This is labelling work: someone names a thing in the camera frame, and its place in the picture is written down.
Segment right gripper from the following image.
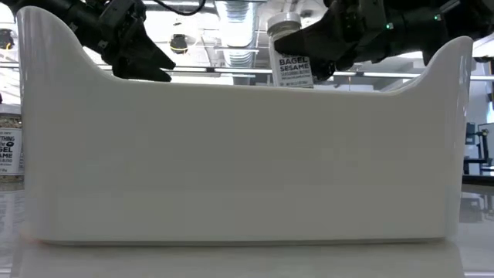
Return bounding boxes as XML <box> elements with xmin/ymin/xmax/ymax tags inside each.
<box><xmin>272</xmin><ymin>0</ymin><xmax>391</xmax><ymax>81</ymax></box>

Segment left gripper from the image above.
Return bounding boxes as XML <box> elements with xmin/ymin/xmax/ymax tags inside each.
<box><xmin>94</xmin><ymin>0</ymin><xmax>178</xmax><ymax>83</ymax></box>

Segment white-lidded bagel seasoning jar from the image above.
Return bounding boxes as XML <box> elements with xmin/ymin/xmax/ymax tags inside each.
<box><xmin>0</xmin><ymin>103</ymin><xmax>24</xmax><ymax>185</ymax></box>
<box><xmin>266</xmin><ymin>11</ymin><xmax>316</xmax><ymax>89</ymax></box>

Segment black ceiling dome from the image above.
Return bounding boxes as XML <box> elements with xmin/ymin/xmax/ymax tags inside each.
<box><xmin>169</xmin><ymin>33</ymin><xmax>189</xmax><ymax>55</ymax></box>

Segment long ceiling light bar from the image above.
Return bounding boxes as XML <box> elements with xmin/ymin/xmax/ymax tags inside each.
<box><xmin>98</xmin><ymin>63</ymin><xmax>494</xmax><ymax>82</ymax></box>

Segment pale grey plastic bin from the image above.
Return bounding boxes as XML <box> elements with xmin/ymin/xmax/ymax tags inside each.
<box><xmin>15</xmin><ymin>5</ymin><xmax>475</xmax><ymax>245</ymax></box>

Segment black hanging fixture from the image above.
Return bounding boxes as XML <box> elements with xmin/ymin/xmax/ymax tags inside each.
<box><xmin>0</xmin><ymin>29</ymin><xmax>15</xmax><ymax>50</ymax></box>

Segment black equipment stand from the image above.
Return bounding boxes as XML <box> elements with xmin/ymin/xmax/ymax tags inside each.
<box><xmin>462</xmin><ymin>122</ymin><xmax>494</xmax><ymax>175</ymax></box>

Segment black background table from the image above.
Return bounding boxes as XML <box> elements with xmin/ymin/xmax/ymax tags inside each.
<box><xmin>461</xmin><ymin>174</ymin><xmax>494</xmax><ymax>186</ymax></box>

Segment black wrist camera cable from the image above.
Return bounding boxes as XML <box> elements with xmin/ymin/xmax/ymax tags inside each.
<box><xmin>152</xmin><ymin>0</ymin><xmax>208</xmax><ymax>17</ymax></box>

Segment ribbed silver duct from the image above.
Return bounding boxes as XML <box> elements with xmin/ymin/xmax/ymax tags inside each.
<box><xmin>215</xmin><ymin>0</ymin><xmax>258</xmax><ymax>70</ymax></box>

